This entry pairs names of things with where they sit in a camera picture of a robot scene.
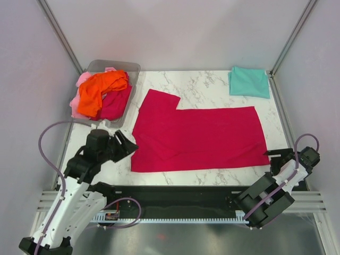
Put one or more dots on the orange t shirt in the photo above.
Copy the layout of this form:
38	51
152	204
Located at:
92	90

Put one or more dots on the right aluminium frame post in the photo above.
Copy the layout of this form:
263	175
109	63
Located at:
308	9

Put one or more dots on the light pink t shirt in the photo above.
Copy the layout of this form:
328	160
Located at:
75	101

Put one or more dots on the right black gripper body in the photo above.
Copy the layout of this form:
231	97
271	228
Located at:
276	163

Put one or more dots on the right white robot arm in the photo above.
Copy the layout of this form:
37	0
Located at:
270	195

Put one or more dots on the left aluminium frame post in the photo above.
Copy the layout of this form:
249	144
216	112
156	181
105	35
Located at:
46	9

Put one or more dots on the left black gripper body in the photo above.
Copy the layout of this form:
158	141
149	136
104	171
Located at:
108	154

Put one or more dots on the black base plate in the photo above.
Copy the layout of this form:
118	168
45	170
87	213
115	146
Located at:
171	202

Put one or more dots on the crimson red t shirt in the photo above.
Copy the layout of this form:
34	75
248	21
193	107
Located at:
171	139

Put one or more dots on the folded teal t shirt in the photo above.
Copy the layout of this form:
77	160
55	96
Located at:
248	82

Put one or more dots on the grey plastic bin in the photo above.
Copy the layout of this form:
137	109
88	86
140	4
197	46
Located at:
132	69

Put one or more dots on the aluminium frame post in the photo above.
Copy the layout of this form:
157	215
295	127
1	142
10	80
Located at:
46	9
308	9

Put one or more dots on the magenta t shirt in bin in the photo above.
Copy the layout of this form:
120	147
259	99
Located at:
114	103

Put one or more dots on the white slotted cable duct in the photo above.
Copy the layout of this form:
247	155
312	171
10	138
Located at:
104	218

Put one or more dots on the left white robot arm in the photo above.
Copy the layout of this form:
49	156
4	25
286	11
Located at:
77	201

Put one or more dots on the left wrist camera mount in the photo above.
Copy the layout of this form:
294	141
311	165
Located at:
103	125

